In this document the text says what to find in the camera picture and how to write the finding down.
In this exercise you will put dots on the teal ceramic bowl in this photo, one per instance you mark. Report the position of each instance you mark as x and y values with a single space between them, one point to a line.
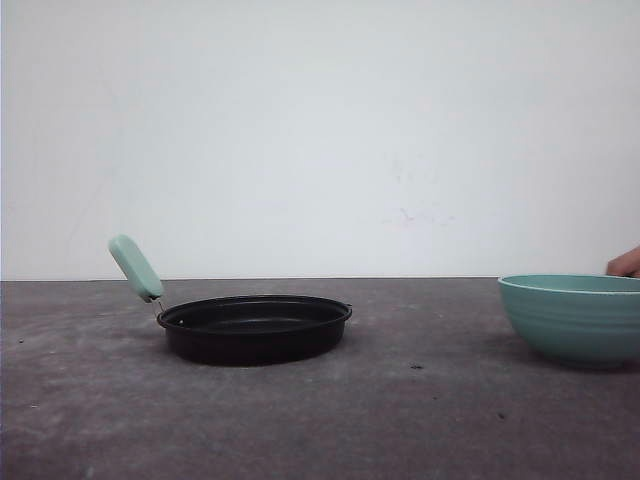
589 321

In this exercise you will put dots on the person's hand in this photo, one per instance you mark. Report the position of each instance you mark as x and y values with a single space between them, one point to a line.
626 264

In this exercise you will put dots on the black frying pan green handle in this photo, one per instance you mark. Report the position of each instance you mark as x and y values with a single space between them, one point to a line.
253 330

